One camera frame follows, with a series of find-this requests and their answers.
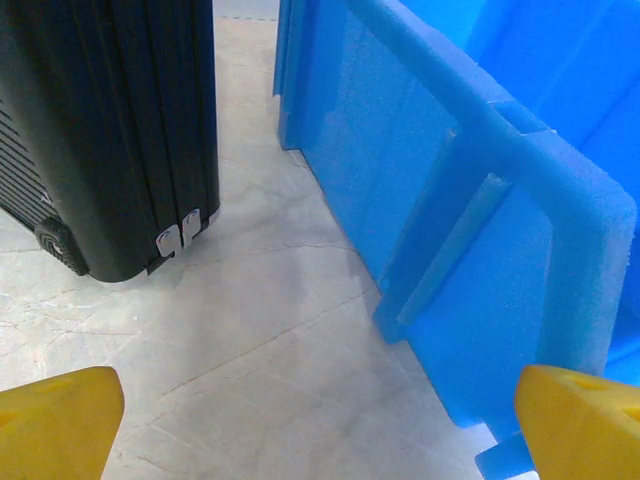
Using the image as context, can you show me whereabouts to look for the blue plastic bin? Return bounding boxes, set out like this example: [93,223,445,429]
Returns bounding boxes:
[272,0,640,480]

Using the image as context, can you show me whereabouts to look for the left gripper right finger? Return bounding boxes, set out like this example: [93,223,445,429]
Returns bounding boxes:
[515,364,640,480]

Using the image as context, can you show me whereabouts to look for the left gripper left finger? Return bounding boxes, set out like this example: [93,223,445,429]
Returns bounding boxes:
[0,366,126,480]

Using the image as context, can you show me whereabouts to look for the black hard case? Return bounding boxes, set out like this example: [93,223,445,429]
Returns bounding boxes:
[0,0,221,285]

